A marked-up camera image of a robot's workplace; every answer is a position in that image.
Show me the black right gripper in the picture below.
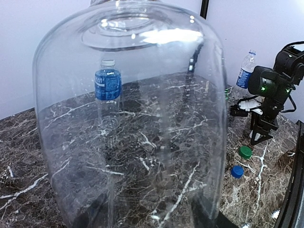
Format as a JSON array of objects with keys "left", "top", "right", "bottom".
[{"left": 249, "top": 99, "right": 279, "bottom": 145}]

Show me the green bottle cap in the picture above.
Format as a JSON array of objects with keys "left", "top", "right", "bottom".
[{"left": 238, "top": 146, "right": 253, "bottom": 159}]

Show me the blue cap blue label bottle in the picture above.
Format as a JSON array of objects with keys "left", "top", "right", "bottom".
[{"left": 236, "top": 50, "right": 256, "bottom": 89}]

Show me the clear unlabelled bottle white cap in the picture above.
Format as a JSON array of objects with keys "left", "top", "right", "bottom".
[{"left": 33, "top": 0, "right": 227, "bottom": 228}]

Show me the Pocari Sweat clear bottle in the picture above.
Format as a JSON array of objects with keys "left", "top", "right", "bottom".
[{"left": 94, "top": 59, "right": 122, "bottom": 130}]

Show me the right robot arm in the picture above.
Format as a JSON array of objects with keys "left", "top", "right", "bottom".
[{"left": 247, "top": 41, "right": 304, "bottom": 145}]

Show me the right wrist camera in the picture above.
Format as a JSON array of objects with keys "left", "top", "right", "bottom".
[{"left": 230, "top": 99, "right": 263, "bottom": 117}]

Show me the black table front rail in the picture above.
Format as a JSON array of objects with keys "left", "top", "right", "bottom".
[{"left": 275, "top": 120, "right": 304, "bottom": 228}]

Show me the black right corner post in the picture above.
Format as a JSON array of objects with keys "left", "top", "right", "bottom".
[{"left": 200, "top": 0, "right": 209, "bottom": 19}]

